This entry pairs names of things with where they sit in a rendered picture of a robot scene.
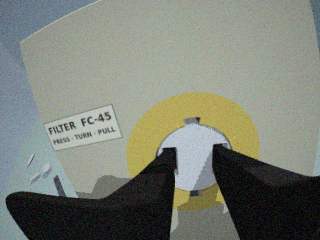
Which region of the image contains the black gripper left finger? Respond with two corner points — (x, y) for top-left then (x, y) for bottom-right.
(5, 147), (175, 240)

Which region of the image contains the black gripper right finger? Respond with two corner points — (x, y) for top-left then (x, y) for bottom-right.
(212, 144), (320, 240)

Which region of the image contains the beige service panel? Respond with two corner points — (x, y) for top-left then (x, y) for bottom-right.
(20, 0), (320, 240)

